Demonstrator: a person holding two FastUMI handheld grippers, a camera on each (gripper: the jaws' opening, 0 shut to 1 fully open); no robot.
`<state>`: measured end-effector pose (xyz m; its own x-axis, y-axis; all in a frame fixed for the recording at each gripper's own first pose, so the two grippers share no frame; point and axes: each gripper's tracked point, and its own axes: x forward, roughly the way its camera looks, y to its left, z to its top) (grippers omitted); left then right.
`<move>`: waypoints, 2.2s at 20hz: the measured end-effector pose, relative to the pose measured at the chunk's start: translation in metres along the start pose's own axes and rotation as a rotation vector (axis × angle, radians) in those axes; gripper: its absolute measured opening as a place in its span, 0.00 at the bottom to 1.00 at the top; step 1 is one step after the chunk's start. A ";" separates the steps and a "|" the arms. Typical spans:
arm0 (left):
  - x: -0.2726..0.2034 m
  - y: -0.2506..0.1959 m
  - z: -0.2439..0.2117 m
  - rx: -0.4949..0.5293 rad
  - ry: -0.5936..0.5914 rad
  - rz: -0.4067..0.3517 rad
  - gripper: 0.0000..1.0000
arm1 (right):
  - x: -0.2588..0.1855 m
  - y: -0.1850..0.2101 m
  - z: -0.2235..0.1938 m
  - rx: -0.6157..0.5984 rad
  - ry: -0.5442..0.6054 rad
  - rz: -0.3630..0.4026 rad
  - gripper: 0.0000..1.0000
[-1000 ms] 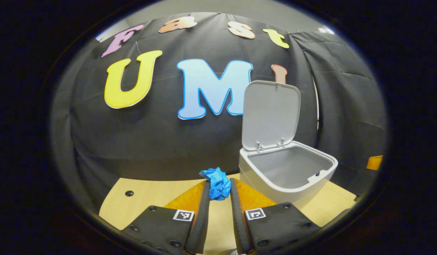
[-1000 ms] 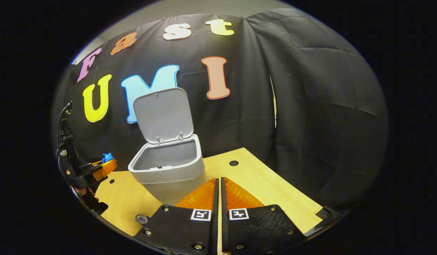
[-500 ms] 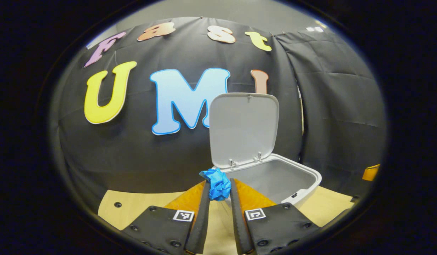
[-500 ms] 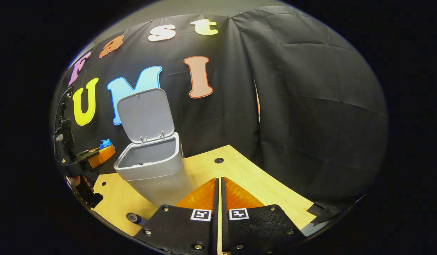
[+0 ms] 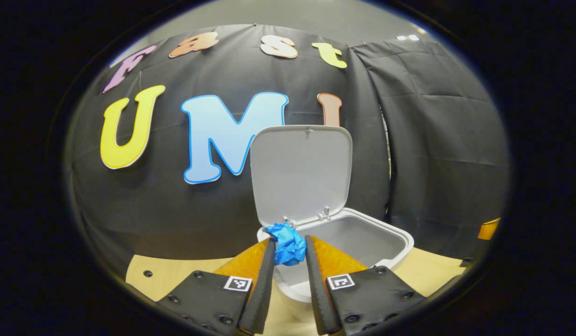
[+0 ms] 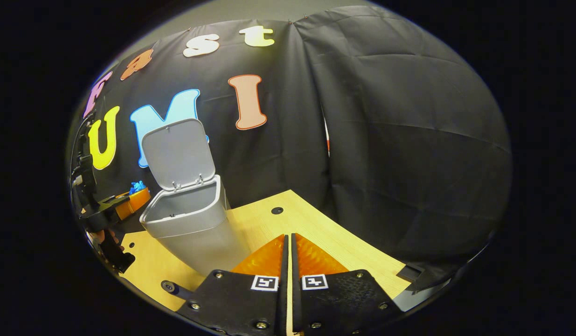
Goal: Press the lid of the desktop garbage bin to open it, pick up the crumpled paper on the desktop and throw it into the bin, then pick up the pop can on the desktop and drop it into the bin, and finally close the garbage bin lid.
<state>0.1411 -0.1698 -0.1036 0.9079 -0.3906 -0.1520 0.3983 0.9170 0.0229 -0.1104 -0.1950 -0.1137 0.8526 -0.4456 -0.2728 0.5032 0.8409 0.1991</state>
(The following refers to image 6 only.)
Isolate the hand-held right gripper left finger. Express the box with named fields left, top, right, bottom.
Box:
left=176, top=234, right=289, bottom=336

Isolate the wooden desktop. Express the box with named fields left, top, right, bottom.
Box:
left=119, top=189, right=412, bottom=336

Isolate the white desktop garbage bin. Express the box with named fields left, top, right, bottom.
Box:
left=139, top=118, right=251, bottom=277

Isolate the black backdrop cloth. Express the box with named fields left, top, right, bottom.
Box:
left=66, top=6, right=512, bottom=290

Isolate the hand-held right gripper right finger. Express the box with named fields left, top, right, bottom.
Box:
left=290, top=233, right=403, bottom=335

